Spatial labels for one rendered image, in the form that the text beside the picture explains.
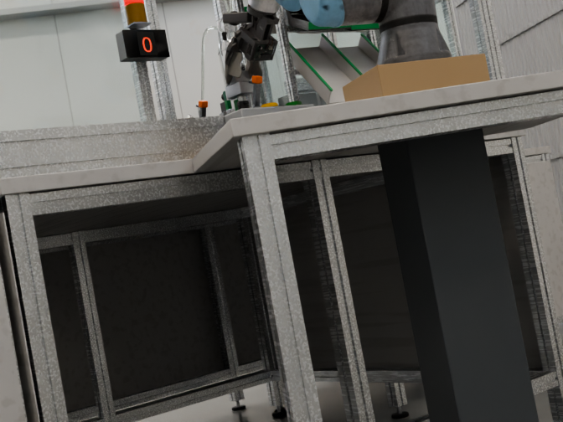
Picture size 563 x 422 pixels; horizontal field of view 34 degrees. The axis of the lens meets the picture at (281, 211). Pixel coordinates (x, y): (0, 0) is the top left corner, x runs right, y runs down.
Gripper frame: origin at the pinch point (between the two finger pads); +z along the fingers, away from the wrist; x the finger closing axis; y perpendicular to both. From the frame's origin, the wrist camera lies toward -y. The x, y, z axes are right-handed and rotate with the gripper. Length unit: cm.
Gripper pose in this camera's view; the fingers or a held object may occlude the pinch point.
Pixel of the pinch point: (236, 78)
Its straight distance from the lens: 232.0
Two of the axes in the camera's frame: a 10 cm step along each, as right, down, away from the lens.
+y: 5.5, 5.8, -6.0
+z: -2.8, 8.1, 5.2
